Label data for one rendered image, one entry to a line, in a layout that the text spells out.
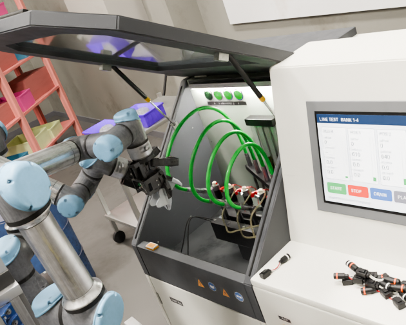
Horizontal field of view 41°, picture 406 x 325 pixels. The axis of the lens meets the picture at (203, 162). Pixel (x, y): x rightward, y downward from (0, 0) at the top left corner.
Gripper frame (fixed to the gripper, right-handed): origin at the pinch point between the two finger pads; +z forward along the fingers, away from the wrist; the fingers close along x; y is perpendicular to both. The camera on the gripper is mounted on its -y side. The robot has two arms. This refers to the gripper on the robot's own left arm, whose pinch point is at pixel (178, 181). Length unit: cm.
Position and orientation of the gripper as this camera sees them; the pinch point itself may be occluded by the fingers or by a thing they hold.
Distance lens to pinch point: 197.7
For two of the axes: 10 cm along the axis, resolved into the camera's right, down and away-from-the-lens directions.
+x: 4.0, -0.1, -9.2
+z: 8.7, 3.2, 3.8
